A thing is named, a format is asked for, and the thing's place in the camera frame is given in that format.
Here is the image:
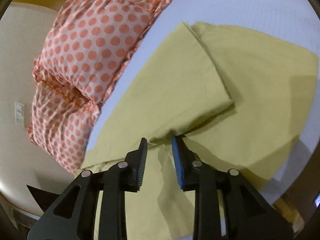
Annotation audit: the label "lower orange polka dot pillow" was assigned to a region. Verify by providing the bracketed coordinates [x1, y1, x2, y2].
[28, 81, 100, 174]

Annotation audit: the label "upper orange polka dot pillow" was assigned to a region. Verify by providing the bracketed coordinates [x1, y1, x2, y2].
[33, 0, 171, 104]

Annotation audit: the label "wooden bed frame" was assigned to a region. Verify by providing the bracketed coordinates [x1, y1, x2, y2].
[273, 198, 305, 235]

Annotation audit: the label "white wall socket plate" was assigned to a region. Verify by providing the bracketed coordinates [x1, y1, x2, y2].
[14, 101, 25, 128]

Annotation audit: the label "white bed sheet mattress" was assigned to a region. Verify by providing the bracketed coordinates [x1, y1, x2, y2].
[85, 0, 320, 205]

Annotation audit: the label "orange polka dot pillow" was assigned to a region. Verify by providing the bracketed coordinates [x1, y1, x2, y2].
[33, 0, 171, 104]
[28, 81, 100, 174]

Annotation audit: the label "olive green pants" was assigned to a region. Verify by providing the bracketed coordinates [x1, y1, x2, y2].
[82, 22, 318, 239]

